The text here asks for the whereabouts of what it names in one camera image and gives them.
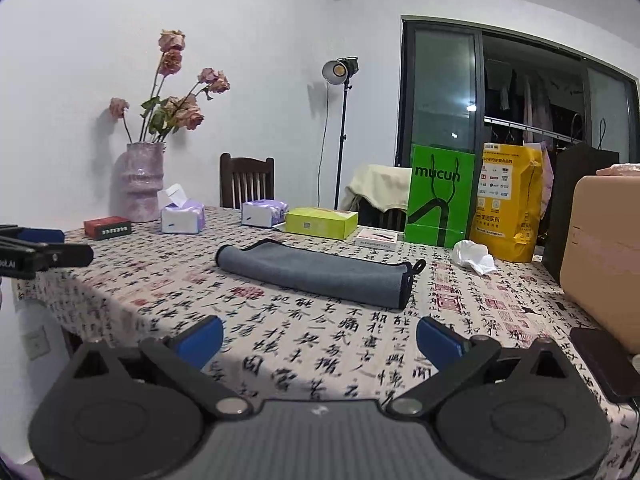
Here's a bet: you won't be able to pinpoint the purple and grey towel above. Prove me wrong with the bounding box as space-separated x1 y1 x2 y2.
215 238 426 311

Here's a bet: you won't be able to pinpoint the red and green box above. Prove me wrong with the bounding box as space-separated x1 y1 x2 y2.
84 216 132 240

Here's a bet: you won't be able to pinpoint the crumpled white tissue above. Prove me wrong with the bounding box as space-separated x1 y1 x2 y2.
451 240 497 276

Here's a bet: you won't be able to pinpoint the pink textured vase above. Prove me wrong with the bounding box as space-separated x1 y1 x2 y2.
117 142 164 223

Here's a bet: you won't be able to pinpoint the calligraphy print tablecloth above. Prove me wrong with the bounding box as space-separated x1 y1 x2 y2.
12 204 640 478

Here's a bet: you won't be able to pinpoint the purple tissue pack with tissue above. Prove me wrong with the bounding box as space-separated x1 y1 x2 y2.
157 183 205 235

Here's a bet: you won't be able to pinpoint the white flat box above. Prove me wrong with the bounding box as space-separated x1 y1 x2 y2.
352 226 400 252

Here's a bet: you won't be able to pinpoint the yellow plastic bag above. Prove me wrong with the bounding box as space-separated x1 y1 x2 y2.
470 143 544 263

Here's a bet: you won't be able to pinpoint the black phone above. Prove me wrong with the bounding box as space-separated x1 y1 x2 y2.
570 328 639 404

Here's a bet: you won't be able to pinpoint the purple white tissue pack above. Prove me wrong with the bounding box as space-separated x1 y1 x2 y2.
241 200 288 229

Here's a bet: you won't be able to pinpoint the pink hard case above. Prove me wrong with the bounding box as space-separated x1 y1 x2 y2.
560 164 640 354

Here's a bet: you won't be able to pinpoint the green mucun paper bag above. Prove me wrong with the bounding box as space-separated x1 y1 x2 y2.
405 145 475 248

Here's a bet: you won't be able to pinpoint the cream cloth covered chair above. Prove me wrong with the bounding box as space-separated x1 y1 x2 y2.
340 165 411 232

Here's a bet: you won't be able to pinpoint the dark wooden chair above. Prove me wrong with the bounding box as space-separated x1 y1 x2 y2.
219 153 274 209

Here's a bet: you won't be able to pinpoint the lime green box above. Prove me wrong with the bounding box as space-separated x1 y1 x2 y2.
285 207 358 240

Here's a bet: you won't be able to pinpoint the dried pink roses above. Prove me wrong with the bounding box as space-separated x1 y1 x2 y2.
108 28 231 144

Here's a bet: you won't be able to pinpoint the black paper bag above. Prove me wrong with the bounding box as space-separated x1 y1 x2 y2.
542 142 620 283

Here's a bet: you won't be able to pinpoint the black framed glass door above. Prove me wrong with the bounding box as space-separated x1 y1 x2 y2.
394 14 640 168

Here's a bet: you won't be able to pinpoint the studio light on stand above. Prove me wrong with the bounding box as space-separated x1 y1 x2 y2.
321 56 359 209

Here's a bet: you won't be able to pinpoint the white wall socket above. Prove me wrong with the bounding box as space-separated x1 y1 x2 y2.
22 326 51 361

